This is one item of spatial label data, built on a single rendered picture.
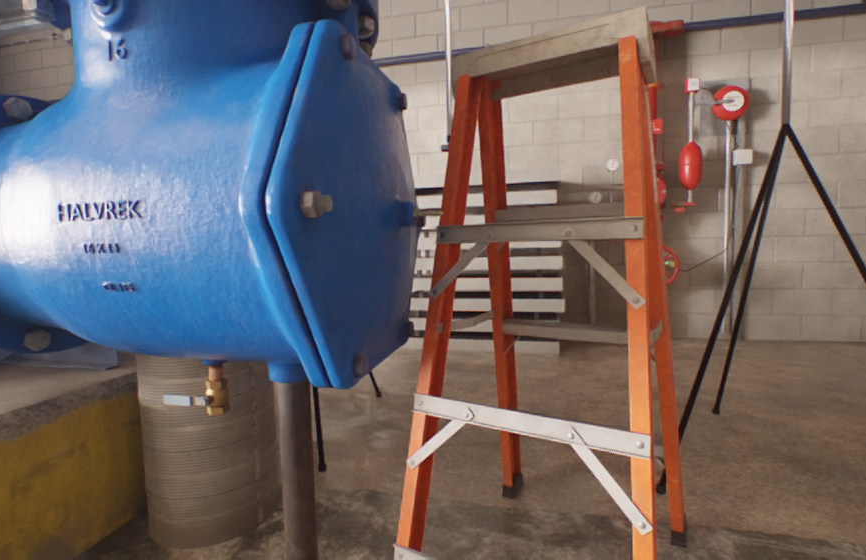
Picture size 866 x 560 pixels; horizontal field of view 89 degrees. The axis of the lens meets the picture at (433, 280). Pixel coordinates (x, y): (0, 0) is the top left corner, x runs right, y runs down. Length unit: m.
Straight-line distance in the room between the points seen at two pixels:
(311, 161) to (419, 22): 3.98
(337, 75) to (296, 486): 0.71
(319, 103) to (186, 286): 0.30
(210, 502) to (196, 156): 1.02
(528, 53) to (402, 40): 3.59
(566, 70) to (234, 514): 1.40
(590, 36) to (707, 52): 3.51
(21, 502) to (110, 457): 0.23
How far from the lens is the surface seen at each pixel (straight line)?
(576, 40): 0.93
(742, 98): 4.19
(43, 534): 1.56
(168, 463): 1.44
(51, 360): 1.97
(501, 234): 0.83
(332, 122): 0.64
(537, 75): 1.11
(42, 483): 1.52
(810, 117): 4.54
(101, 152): 0.77
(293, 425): 0.90
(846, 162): 4.60
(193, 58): 0.78
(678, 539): 1.47
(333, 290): 0.61
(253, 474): 1.46
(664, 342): 1.11
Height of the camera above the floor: 0.79
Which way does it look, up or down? 4 degrees down
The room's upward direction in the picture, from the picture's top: 1 degrees counter-clockwise
